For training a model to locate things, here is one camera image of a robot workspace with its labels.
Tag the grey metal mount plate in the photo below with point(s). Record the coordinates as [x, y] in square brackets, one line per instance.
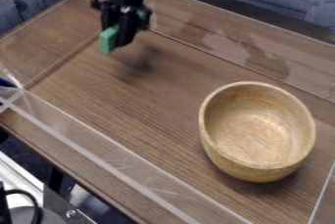
[60, 212]

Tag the brown wooden bowl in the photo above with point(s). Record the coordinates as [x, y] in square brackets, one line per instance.
[257, 131]

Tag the green rectangular block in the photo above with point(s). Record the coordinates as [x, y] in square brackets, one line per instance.
[109, 35]

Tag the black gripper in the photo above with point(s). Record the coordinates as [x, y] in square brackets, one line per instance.
[133, 21]

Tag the clear acrylic front barrier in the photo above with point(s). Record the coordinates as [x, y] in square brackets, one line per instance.
[121, 177]

